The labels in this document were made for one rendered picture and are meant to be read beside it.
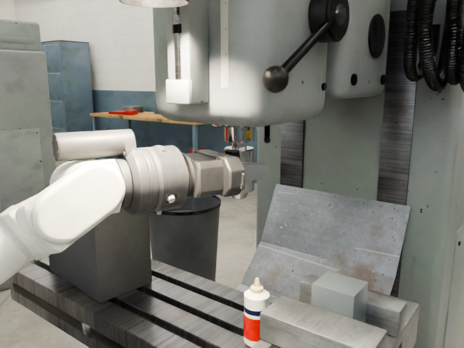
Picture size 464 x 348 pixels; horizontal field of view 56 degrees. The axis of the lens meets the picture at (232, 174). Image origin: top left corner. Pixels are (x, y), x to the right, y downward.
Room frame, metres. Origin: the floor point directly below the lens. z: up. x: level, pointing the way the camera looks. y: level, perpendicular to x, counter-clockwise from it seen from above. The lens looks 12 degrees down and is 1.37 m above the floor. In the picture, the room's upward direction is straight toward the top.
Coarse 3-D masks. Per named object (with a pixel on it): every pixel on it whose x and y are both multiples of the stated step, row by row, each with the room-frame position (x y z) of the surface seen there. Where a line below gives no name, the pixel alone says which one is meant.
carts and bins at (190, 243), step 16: (192, 208) 2.83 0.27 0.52; (208, 208) 2.78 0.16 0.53; (160, 224) 2.41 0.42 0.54; (176, 224) 2.38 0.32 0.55; (192, 224) 2.39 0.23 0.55; (208, 224) 2.45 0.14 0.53; (160, 240) 2.43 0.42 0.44; (176, 240) 2.39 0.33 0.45; (192, 240) 2.40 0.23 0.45; (208, 240) 2.46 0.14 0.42; (160, 256) 2.44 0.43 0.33; (176, 256) 2.40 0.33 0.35; (192, 256) 2.41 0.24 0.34; (208, 256) 2.47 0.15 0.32; (192, 272) 2.41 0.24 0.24; (208, 272) 2.48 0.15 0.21
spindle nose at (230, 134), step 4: (224, 128) 0.64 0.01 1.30; (228, 128) 0.63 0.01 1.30; (232, 128) 0.63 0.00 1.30; (236, 128) 0.63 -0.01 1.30; (240, 128) 0.63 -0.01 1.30; (244, 128) 0.63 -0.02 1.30; (248, 128) 0.63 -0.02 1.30; (252, 128) 0.64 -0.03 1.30; (224, 132) 0.64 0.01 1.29; (228, 132) 0.63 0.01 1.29; (232, 132) 0.63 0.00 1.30; (236, 132) 0.63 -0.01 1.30; (240, 132) 0.63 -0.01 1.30; (244, 132) 0.63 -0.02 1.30; (252, 132) 0.64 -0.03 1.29; (224, 136) 0.64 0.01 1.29; (228, 136) 0.63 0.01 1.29; (232, 136) 0.63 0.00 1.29; (236, 136) 0.63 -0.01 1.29; (240, 136) 0.63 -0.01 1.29; (244, 136) 0.63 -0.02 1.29; (252, 136) 0.64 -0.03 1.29; (224, 140) 0.64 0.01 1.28; (228, 140) 0.63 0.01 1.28; (232, 140) 0.63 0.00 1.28; (236, 140) 0.63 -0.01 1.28; (240, 140) 0.63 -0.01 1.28; (244, 140) 0.63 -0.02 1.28; (248, 140) 0.63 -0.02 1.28; (252, 140) 0.64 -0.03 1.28
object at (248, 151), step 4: (224, 148) 0.65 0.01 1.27; (228, 148) 0.64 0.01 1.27; (232, 148) 0.64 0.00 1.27; (236, 148) 0.64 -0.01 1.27; (240, 148) 0.64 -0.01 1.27; (244, 148) 0.64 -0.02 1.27; (248, 148) 0.64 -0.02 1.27; (252, 148) 0.64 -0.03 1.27; (224, 152) 0.64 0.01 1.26; (228, 152) 0.63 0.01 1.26; (232, 152) 0.63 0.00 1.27; (236, 152) 0.63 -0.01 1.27; (240, 152) 0.63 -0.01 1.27; (244, 152) 0.63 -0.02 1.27; (248, 152) 0.63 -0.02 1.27; (252, 152) 0.64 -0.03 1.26; (236, 156) 0.63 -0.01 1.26; (240, 156) 0.63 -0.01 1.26; (244, 156) 0.63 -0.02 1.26
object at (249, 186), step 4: (248, 156) 0.63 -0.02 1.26; (252, 156) 0.64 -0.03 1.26; (240, 160) 0.63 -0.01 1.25; (244, 160) 0.63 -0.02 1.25; (248, 160) 0.63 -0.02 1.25; (252, 160) 0.64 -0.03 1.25; (248, 184) 0.63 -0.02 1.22; (252, 184) 0.64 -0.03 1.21; (248, 188) 0.63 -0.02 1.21; (252, 188) 0.64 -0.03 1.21; (240, 192) 0.63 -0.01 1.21; (244, 192) 0.63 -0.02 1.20; (248, 192) 0.63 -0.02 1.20
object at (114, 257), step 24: (120, 216) 0.78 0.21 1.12; (144, 216) 0.82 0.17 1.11; (96, 240) 0.74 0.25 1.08; (120, 240) 0.77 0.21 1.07; (144, 240) 0.81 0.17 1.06; (72, 264) 0.81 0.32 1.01; (96, 264) 0.74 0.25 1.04; (120, 264) 0.77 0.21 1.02; (144, 264) 0.81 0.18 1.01; (96, 288) 0.74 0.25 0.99; (120, 288) 0.77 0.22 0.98
